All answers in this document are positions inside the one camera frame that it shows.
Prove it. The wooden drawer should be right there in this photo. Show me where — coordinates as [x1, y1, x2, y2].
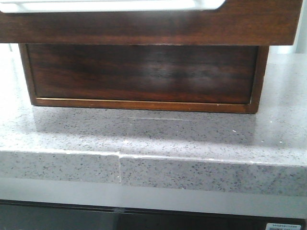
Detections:
[27, 44, 258, 104]
[0, 0, 302, 46]

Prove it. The dark wooden drawer cabinet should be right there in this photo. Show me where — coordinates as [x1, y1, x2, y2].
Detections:
[19, 44, 269, 114]

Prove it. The white label sticker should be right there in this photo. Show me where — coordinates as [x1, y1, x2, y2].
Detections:
[265, 223, 302, 230]

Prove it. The white tray insert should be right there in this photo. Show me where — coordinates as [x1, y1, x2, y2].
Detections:
[0, 0, 225, 13]

